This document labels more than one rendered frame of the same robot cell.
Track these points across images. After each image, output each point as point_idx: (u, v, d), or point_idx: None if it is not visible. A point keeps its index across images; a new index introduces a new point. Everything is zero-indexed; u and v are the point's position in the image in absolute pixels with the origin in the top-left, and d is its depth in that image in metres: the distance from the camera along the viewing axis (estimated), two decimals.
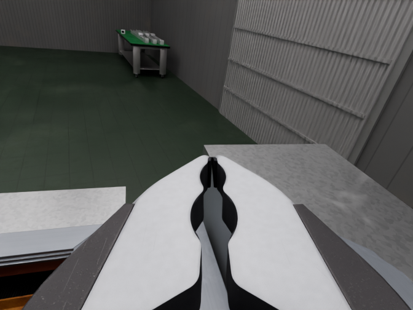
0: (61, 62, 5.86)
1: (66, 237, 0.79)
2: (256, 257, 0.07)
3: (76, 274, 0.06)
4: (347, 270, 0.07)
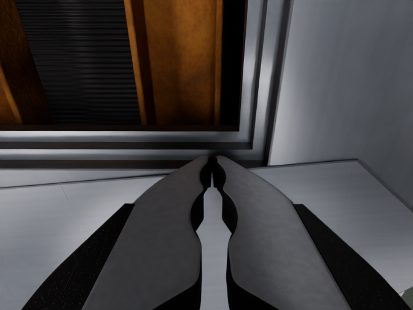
0: None
1: None
2: (256, 257, 0.07)
3: (76, 274, 0.06)
4: (347, 270, 0.07)
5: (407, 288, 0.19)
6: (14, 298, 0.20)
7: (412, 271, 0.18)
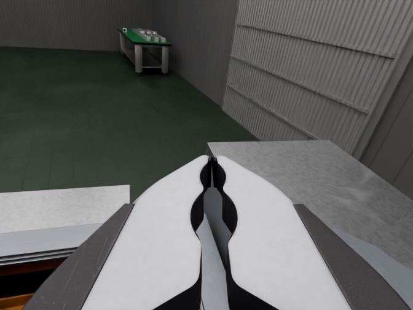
0: (63, 61, 5.88)
1: (71, 236, 0.79)
2: (256, 257, 0.07)
3: (76, 274, 0.06)
4: (347, 270, 0.07)
5: None
6: None
7: None
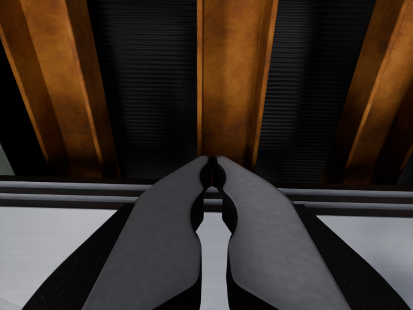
0: None
1: None
2: (256, 257, 0.07)
3: (76, 274, 0.06)
4: (347, 270, 0.07)
5: None
6: None
7: None
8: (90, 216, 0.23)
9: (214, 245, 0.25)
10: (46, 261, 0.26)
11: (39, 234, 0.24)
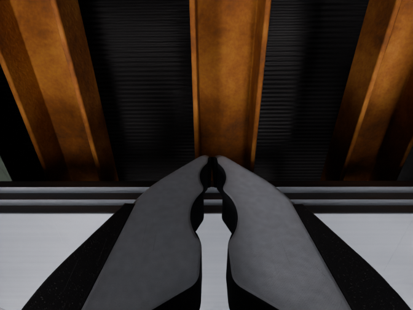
0: None
1: None
2: (256, 257, 0.07)
3: (76, 274, 0.06)
4: (347, 270, 0.07)
5: None
6: None
7: None
8: (85, 221, 0.23)
9: (214, 247, 0.24)
10: (43, 267, 0.26)
11: (34, 240, 0.24)
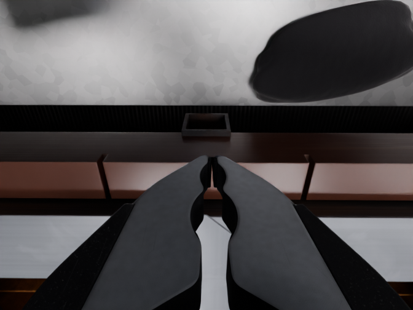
0: None
1: None
2: (256, 257, 0.07)
3: (76, 274, 0.06)
4: (347, 270, 0.07)
5: None
6: None
7: (214, 240, 0.23)
8: None
9: None
10: None
11: None
